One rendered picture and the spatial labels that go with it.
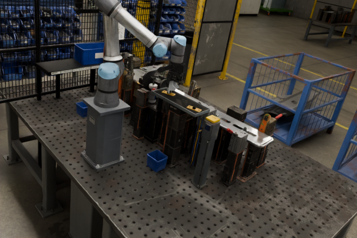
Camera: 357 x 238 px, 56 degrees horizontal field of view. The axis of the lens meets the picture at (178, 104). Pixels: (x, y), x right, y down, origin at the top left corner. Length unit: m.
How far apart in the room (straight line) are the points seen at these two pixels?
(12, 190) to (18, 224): 0.39
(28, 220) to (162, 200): 1.24
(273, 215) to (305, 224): 0.18
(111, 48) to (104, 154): 0.64
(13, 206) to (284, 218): 2.02
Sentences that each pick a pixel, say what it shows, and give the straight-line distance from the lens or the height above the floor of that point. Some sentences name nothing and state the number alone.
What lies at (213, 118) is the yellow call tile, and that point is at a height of 1.16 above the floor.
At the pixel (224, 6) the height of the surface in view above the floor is 1.30.
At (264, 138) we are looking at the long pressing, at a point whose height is 1.00.
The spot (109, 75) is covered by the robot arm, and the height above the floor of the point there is 1.29.
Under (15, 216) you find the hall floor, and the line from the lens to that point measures 2.91.
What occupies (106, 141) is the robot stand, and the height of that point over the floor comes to 0.89.
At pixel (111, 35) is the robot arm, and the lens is 1.99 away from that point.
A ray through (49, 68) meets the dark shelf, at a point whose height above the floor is 1.03.
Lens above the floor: 1.97
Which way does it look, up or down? 24 degrees down
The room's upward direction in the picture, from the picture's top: 10 degrees clockwise
